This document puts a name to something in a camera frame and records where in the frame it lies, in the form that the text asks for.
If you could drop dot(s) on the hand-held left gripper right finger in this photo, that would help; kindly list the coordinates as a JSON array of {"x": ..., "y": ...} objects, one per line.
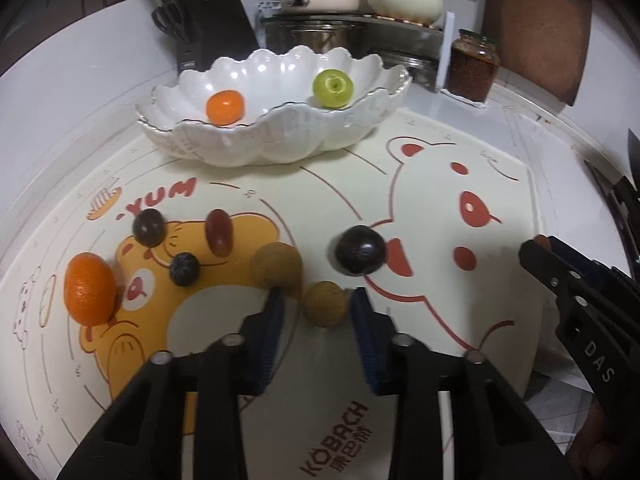
[{"x": 365, "y": 342}]

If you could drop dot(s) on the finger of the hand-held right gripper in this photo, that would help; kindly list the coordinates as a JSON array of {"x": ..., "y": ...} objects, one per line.
[
  {"x": 595, "y": 272},
  {"x": 545, "y": 262}
]

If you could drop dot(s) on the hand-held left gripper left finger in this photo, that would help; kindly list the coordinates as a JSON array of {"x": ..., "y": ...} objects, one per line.
[{"x": 272, "y": 332}]

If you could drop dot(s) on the small brown longan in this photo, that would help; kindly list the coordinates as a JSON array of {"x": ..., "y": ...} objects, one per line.
[{"x": 325, "y": 304}]

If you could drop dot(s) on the large brown longan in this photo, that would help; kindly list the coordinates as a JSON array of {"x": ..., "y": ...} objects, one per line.
[{"x": 276, "y": 265}]

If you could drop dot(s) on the dark purple plum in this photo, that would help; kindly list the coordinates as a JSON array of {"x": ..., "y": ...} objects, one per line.
[{"x": 360, "y": 250}]

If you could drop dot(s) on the blueberry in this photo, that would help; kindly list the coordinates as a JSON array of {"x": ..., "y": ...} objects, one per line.
[{"x": 184, "y": 270}]

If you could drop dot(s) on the red oblong grape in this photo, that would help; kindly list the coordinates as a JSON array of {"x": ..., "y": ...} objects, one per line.
[{"x": 220, "y": 232}]

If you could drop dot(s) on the dark purple grape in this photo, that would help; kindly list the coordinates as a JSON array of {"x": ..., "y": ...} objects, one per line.
[{"x": 149, "y": 227}]

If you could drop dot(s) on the large orange mandarin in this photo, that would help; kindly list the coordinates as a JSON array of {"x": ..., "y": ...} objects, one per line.
[{"x": 90, "y": 287}]

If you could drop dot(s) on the white scalloped bowl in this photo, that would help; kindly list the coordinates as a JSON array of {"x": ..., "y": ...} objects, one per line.
[{"x": 280, "y": 130}]

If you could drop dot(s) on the cartoon bear printed mat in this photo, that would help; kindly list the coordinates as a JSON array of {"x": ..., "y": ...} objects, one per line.
[{"x": 320, "y": 200}]

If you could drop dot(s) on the glass jar of red sauce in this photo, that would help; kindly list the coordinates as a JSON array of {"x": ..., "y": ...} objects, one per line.
[{"x": 472, "y": 67}]

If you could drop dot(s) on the small orange mandarin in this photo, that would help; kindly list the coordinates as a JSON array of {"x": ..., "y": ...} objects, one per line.
[{"x": 225, "y": 107}]

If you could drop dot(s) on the brown cutting board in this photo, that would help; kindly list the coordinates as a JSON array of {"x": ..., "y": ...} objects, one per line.
[{"x": 547, "y": 30}]

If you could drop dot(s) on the metal pot rack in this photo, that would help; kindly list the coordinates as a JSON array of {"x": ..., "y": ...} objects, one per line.
[{"x": 445, "y": 50}]

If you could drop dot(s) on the steel pan with glass lid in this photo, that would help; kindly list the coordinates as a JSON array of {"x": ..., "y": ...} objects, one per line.
[{"x": 405, "y": 62}]

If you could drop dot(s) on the small green apple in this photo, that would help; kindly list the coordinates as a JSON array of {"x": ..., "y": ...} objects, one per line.
[{"x": 332, "y": 87}]

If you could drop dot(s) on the beaded trivet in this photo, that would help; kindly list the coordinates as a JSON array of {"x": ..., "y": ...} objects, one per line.
[{"x": 400, "y": 20}]

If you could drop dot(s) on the large steel stockpot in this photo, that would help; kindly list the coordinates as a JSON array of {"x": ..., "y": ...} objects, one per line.
[{"x": 310, "y": 37}]

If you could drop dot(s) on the black knife block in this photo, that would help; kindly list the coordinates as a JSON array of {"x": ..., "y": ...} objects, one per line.
[{"x": 215, "y": 15}]

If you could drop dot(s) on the black kitchen scissors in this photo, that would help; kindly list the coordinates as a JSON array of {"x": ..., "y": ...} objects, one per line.
[{"x": 172, "y": 17}]

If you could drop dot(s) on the black metal frame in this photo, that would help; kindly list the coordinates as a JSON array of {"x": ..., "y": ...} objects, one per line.
[{"x": 631, "y": 200}]

